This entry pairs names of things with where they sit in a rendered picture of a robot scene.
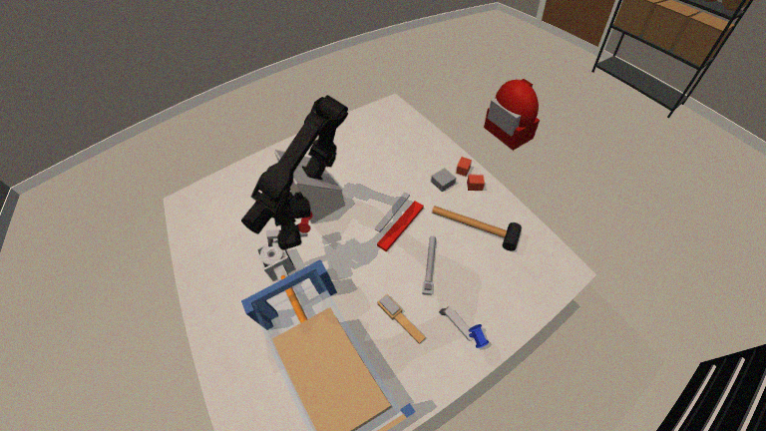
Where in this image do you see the small red block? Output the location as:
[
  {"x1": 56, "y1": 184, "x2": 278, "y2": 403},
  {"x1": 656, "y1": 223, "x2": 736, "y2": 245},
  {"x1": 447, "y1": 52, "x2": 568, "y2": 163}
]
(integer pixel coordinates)
[
  {"x1": 456, "y1": 157, "x2": 471, "y2": 176},
  {"x1": 467, "y1": 174, "x2": 485, "y2": 191}
]

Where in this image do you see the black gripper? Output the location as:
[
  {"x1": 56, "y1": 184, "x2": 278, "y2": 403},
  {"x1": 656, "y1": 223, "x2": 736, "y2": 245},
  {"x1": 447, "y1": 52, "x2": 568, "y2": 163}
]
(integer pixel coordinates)
[{"x1": 273, "y1": 192, "x2": 301, "y2": 250}]

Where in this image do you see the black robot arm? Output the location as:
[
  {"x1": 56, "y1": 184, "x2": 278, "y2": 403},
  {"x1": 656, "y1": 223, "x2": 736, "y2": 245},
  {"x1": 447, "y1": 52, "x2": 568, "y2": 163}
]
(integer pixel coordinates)
[{"x1": 241, "y1": 95, "x2": 348, "y2": 234}]

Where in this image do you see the dark blue rectangular frame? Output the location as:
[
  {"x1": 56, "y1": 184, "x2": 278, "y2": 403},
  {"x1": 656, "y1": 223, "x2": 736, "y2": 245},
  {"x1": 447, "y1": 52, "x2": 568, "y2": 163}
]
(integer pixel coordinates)
[{"x1": 241, "y1": 259, "x2": 323, "y2": 306}]

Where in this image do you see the red flat bar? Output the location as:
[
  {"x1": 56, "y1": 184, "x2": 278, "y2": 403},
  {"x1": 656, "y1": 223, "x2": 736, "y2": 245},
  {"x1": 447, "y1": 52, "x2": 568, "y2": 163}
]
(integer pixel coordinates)
[{"x1": 377, "y1": 201, "x2": 424, "y2": 251}]

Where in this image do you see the black-headed mallet with wooden handle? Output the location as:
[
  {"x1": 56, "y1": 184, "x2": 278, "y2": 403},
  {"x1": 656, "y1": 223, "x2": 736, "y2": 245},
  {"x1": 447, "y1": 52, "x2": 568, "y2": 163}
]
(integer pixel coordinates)
[{"x1": 433, "y1": 207, "x2": 522, "y2": 251}]

